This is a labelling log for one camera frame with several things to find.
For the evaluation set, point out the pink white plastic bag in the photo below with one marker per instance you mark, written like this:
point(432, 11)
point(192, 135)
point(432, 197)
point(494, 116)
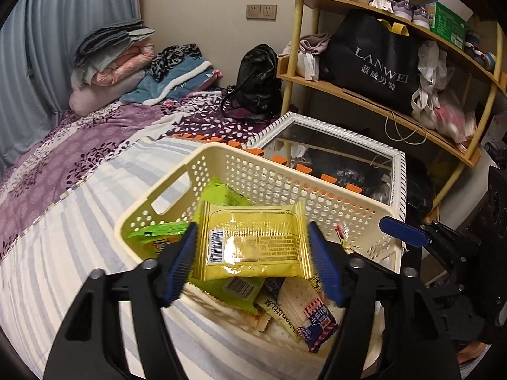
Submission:
point(455, 118)

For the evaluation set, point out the bamboo shelf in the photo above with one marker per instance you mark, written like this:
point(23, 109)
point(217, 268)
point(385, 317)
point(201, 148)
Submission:
point(298, 12)

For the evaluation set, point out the grey folded cloth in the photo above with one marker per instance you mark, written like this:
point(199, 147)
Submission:
point(89, 71)

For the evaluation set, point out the blue white striped sheet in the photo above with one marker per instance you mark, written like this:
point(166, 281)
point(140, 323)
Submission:
point(79, 245)

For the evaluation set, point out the blue cracker packet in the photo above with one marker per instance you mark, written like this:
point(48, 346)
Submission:
point(313, 320)

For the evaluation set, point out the row of orange tabs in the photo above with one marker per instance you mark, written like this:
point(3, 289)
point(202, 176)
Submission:
point(253, 151)

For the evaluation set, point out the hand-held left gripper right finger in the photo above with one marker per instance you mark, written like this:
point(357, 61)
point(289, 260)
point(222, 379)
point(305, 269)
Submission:
point(325, 269)

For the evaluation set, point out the yellow snack packet clear window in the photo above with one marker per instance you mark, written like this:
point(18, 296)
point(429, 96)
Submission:
point(279, 316)

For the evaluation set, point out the pink cloth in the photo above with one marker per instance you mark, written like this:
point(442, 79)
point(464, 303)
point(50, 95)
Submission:
point(313, 43)

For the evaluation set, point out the dark striped folded blanket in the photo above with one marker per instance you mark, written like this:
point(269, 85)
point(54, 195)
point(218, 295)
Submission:
point(111, 37)

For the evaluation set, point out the blue curtain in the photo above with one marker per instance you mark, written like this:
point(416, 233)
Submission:
point(79, 8)

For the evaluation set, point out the black shopping bag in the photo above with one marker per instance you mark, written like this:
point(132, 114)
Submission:
point(372, 59)

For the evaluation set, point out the blue fleece garment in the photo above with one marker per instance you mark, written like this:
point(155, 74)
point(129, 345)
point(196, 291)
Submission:
point(170, 85)

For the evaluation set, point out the wall socket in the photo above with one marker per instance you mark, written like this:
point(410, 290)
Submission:
point(253, 11)
point(269, 11)

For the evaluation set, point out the person's right hand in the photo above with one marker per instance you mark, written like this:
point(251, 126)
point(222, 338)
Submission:
point(473, 353)

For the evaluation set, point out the black white patterned cloth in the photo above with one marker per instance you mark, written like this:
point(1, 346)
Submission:
point(174, 59)

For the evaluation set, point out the plain yellow snack packet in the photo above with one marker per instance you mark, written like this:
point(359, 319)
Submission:
point(253, 241)

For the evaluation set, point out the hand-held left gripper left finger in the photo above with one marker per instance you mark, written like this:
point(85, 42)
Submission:
point(180, 269)

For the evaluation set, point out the clear red yellow snack packet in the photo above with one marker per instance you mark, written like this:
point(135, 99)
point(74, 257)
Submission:
point(341, 237)

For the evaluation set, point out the clear round biscuit packet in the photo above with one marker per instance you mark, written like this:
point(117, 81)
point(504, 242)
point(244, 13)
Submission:
point(253, 320)

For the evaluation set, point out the black backpack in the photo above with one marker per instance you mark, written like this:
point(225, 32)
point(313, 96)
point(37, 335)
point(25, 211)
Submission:
point(255, 83)

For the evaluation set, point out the green cardboard box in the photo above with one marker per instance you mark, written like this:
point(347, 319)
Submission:
point(449, 19)

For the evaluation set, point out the cream perforated plastic basket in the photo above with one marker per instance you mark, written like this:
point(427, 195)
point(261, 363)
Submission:
point(222, 154)

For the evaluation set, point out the large green snack packet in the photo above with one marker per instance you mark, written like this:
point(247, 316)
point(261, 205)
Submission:
point(222, 196)

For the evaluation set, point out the small green snack packet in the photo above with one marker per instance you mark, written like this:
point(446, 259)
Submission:
point(154, 241)

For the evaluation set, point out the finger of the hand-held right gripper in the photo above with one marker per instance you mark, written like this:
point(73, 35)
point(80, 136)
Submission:
point(455, 265)
point(404, 231)

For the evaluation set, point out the pink folded quilt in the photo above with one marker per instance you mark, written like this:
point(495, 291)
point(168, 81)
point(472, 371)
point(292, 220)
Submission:
point(126, 63)

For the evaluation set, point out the grey purple sneaker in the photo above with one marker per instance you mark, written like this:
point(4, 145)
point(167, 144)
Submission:
point(422, 18)
point(402, 8)

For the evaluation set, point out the white blue shoe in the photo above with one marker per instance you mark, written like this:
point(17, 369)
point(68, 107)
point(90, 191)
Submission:
point(481, 53)

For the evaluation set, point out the purple floral bedsheet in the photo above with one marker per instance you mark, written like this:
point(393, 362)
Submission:
point(59, 154)

